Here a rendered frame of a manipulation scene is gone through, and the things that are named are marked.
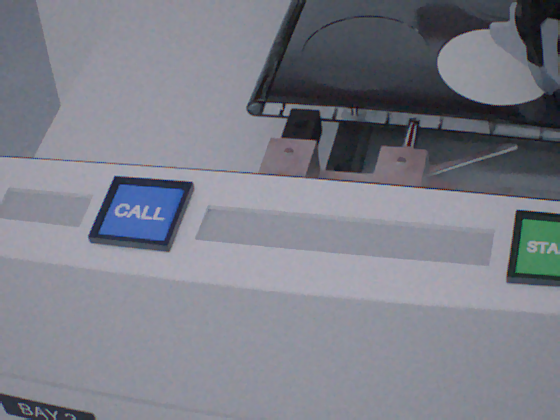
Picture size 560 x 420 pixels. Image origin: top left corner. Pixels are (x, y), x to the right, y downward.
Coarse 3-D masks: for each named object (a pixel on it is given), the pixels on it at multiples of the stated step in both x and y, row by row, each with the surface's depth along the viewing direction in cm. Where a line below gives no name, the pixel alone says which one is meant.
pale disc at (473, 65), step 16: (480, 32) 98; (448, 48) 97; (464, 48) 97; (480, 48) 97; (496, 48) 96; (448, 64) 95; (464, 64) 95; (480, 64) 95; (496, 64) 95; (512, 64) 95; (448, 80) 94; (464, 80) 94; (480, 80) 94; (496, 80) 93; (512, 80) 93; (528, 80) 93; (464, 96) 92; (480, 96) 92; (496, 96) 92; (512, 96) 92; (528, 96) 92
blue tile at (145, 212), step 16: (128, 192) 79; (144, 192) 79; (160, 192) 79; (176, 192) 79; (112, 208) 78; (128, 208) 78; (144, 208) 78; (160, 208) 78; (176, 208) 78; (112, 224) 77; (128, 224) 77; (144, 224) 77; (160, 224) 77
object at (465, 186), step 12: (348, 180) 90; (360, 180) 90; (372, 180) 90; (432, 180) 89; (492, 192) 88; (504, 192) 87; (516, 192) 87; (528, 192) 87; (540, 192) 87; (552, 192) 87
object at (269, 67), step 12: (300, 0) 103; (288, 12) 102; (300, 12) 103; (288, 24) 101; (276, 36) 100; (288, 36) 100; (276, 48) 98; (276, 60) 97; (264, 72) 96; (276, 72) 97; (264, 84) 95; (252, 96) 94; (264, 96) 95
